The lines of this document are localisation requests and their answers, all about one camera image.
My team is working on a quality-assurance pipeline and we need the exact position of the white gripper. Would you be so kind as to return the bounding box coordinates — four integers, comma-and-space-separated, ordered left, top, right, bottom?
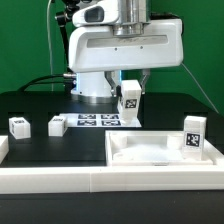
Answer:
68, 2, 183, 97

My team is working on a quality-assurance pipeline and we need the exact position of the white square table top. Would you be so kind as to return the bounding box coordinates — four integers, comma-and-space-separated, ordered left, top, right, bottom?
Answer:
105, 130, 214, 166

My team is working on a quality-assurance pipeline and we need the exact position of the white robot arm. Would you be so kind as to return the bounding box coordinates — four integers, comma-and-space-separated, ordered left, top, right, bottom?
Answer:
56, 0, 183, 103

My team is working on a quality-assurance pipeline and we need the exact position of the black cable bundle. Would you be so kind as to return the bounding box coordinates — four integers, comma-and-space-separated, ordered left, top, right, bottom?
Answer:
17, 73, 77, 93

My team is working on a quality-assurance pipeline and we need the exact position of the white marker base plate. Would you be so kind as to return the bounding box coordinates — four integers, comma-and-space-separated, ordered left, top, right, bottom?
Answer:
61, 113, 141, 127

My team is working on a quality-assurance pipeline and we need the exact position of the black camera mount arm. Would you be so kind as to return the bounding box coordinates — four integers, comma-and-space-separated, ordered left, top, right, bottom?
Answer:
55, 0, 80, 93

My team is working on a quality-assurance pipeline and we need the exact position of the white U-shaped obstacle wall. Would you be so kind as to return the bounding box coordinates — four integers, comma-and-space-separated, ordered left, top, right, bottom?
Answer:
0, 142, 224, 194

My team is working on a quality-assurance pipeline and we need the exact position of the thin white cable left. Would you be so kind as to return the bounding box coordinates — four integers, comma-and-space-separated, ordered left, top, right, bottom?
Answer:
46, 0, 56, 92

